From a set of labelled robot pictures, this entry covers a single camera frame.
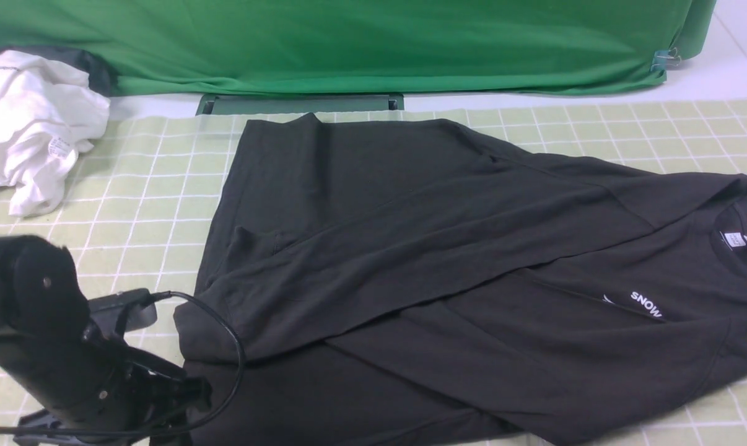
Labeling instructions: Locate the green checkered table mat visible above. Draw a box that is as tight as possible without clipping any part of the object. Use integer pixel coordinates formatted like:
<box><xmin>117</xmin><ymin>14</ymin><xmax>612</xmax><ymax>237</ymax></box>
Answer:
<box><xmin>0</xmin><ymin>98</ymin><xmax>747</xmax><ymax>445</ymax></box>

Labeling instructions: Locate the green backdrop cloth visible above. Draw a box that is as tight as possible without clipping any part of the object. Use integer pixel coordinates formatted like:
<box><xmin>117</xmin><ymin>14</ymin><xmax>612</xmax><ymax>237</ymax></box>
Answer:
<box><xmin>0</xmin><ymin>1</ymin><xmax>715</xmax><ymax>96</ymax></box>

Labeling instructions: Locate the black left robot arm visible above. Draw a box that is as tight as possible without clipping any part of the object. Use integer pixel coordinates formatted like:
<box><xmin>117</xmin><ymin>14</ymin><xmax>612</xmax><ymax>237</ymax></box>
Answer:
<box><xmin>0</xmin><ymin>236</ymin><xmax>211</xmax><ymax>445</ymax></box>

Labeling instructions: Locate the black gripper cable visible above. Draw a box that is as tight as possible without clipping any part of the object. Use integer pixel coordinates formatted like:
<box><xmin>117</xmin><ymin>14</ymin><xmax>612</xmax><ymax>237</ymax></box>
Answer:
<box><xmin>0</xmin><ymin>291</ymin><xmax>247</xmax><ymax>437</ymax></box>

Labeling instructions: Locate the dark gray long-sleeve top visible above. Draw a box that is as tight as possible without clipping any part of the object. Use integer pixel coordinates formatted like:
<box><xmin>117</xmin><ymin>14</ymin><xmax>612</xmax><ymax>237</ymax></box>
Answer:
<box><xmin>192</xmin><ymin>114</ymin><xmax>747</xmax><ymax>445</ymax></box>

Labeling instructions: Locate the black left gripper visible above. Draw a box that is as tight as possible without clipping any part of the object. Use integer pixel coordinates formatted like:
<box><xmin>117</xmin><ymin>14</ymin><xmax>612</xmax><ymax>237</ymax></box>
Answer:
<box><xmin>13</xmin><ymin>359</ymin><xmax>211</xmax><ymax>445</ymax></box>

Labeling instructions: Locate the blue binder clip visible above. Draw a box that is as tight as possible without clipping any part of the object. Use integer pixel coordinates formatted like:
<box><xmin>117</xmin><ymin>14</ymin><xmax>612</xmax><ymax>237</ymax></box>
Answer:
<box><xmin>649</xmin><ymin>47</ymin><xmax>683</xmax><ymax>72</ymax></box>

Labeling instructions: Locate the white crumpled garment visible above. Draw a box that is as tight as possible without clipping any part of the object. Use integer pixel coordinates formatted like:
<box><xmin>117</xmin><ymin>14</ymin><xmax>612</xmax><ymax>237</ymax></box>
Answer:
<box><xmin>0</xmin><ymin>50</ymin><xmax>110</xmax><ymax>217</ymax></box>

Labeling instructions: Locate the dark green metal base bracket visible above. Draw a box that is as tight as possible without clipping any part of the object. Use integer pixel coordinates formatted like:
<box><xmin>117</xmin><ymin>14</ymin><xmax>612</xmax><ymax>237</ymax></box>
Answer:
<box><xmin>195</xmin><ymin>94</ymin><xmax>404</xmax><ymax>116</ymax></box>

